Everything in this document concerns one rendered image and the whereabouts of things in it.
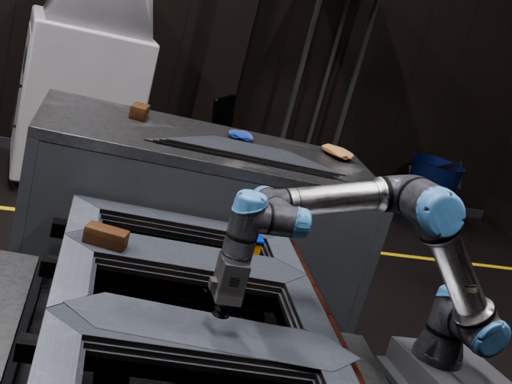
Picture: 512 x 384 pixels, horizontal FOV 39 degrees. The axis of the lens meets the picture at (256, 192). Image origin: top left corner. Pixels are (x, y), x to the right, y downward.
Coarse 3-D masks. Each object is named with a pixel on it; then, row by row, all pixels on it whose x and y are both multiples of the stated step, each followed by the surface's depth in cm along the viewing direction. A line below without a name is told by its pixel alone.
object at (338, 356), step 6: (324, 336) 187; (324, 342) 184; (330, 342) 185; (330, 348) 182; (336, 348) 183; (342, 348) 184; (330, 354) 179; (336, 354) 180; (342, 354) 181; (348, 354) 181; (330, 360) 176; (336, 360) 177; (342, 360) 178; (348, 360) 178; (336, 366) 174; (342, 366) 175
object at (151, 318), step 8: (144, 304) 180; (152, 304) 181; (160, 304) 182; (168, 304) 183; (136, 312) 175; (144, 312) 176; (152, 312) 177; (160, 312) 178; (136, 320) 171; (144, 320) 172; (152, 320) 173; (160, 320) 174; (136, 328) 168; (144, 328) 168; (152, 328) 169; (160, 328) 170; (144, 336) 165; (152, 336) 166; (160, 336) 167
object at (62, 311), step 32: (128, 224) 234; (160, 224) 237; (96, 256) 202; (256, 288) 212; (64, 320) 163; (288, 320) 198; (96, 352) 160; (128, 352) 162; (160, 352) 164; (192, 352) 165; (224, 352) 168
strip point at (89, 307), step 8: (88, 296) 176; (96, 296) 177; (104, 296) 178; (72, 304) 171; (80, 304) 172; (88, 304) 173; (96, 304) 174; (80, 312) 168; (88, 312) 169; (96, 312) 170; (88, 320) 166; (96, 320) 167
